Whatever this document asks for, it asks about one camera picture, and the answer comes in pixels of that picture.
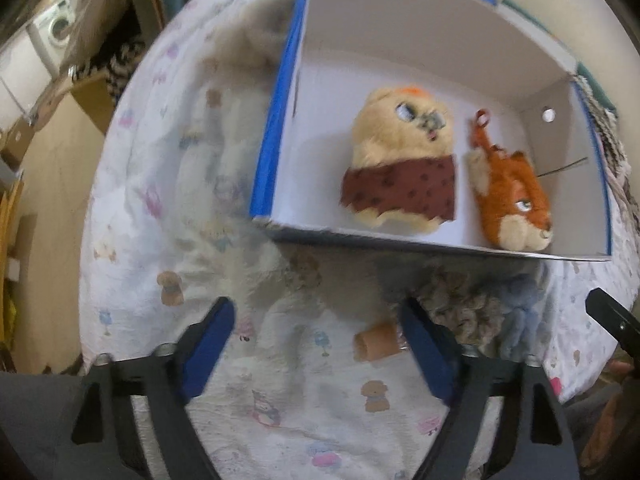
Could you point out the black and white patterned cloth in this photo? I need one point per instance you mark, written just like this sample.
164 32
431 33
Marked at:
122 62

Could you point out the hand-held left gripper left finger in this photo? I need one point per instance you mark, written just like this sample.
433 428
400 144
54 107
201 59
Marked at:
210 345

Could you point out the brown cardboard box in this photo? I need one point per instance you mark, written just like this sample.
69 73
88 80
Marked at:
15 145

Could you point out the beige hamster plush toy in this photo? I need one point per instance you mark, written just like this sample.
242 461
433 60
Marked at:
395 130

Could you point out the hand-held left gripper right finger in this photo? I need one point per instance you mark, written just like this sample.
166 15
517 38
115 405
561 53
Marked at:
425 350

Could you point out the person's grey trousers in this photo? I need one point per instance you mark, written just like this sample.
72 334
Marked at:
35 410

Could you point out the small tan cylinder toy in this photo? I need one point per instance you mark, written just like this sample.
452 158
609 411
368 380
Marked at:
377 342

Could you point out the person's right hand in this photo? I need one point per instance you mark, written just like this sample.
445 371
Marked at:
624 367

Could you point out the light blue fluffy plush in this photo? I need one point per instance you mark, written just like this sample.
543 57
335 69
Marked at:
520 310

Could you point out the white base cabinet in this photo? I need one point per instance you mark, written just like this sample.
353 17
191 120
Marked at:
20 70

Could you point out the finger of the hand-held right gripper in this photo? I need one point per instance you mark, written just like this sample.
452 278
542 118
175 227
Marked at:
612 315

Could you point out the white washing machine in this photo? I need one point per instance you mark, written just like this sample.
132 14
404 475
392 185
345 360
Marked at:
60 27

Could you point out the beige printed duvet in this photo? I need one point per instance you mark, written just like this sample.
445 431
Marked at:
100 5

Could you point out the striped knit blanket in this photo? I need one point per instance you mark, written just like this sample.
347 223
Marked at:
605 130

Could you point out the orange fox plush toy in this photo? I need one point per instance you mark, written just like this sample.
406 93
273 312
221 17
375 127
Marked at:
510 195

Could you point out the blue and white cardboard box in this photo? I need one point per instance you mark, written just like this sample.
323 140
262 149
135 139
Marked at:
425 45

